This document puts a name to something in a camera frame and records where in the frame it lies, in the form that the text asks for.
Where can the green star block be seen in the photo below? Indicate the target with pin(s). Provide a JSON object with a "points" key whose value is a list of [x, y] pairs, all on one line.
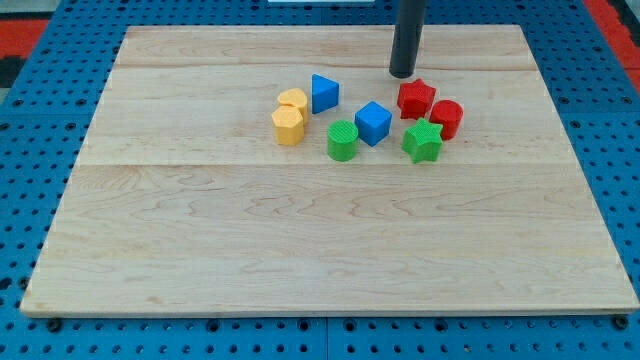
{"points": [[423, 141]]}

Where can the red star block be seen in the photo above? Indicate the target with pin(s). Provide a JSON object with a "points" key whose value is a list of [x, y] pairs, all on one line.
{"points": [[415, 99]]}

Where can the wooden board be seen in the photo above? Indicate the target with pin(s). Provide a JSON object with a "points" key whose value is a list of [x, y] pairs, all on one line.
{"points": [[182, 203]]}

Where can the green cylinder block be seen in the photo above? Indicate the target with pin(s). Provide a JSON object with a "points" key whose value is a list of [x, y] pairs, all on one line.
{"points": [[342, 140]]}

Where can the yellow hexagon block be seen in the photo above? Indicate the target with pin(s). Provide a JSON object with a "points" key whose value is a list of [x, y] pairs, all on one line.
{"points": [[288, 125]]}

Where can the blue cube block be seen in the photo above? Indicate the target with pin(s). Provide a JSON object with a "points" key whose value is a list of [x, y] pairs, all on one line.
{"points": [[373, 122]]}

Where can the yellow heart block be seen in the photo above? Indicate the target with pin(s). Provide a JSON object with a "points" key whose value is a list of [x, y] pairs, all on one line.
{"points": [[297, 98]]}

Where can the blue triangle block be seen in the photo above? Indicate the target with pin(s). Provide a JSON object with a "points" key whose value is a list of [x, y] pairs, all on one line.
{"points": [[325, 93]]}

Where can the red cylinder block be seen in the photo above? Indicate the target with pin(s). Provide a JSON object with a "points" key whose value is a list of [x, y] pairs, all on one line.
{"points": [[448, 114]]}

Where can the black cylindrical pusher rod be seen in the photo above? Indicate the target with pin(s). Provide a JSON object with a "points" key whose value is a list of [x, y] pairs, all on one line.
{"points": [[410, 20]]}

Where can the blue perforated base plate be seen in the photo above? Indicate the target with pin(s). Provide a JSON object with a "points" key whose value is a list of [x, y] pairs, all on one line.
{"points": [[49, 107]]}

